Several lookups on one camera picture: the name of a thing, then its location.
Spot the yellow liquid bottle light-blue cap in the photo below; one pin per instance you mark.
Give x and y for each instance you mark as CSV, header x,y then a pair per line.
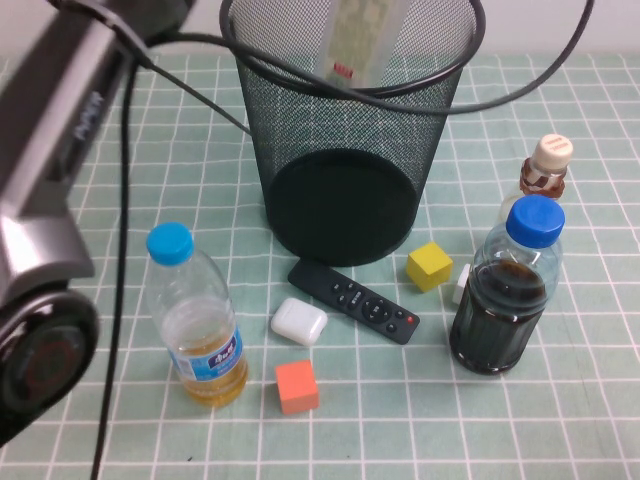
x,y
200,325

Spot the clear bottle white cap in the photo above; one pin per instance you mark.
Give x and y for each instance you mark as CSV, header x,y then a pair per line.
x,y
357,30

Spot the small bottle beige cap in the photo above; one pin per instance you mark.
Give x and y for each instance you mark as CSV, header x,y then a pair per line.
x,y
552,150

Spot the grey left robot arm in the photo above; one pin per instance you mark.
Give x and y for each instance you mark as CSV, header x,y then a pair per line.
x,y
50,125

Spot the black mesh wastebasket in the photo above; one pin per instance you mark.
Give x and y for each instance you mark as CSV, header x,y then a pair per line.
x,y
350,150

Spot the black remote control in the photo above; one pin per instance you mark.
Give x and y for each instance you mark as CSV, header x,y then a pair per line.
x,y
350,295

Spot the white earbuds case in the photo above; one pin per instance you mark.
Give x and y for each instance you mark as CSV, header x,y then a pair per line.
x,y
297,320

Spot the yellow cube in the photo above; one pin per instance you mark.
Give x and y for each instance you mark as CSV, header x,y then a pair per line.
x,y
427,267

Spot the green checkered tablecloth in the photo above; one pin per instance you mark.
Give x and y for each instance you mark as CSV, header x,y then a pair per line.
x,y
200,175

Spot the orange cube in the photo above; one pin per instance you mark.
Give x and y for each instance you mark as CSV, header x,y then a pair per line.
x,y
297,387

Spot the small white object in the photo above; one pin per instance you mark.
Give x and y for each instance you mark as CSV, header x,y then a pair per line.
x,y
462,285

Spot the dark liquid bottle blue cap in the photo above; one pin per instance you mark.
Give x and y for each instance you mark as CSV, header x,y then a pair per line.
x,y
500,325

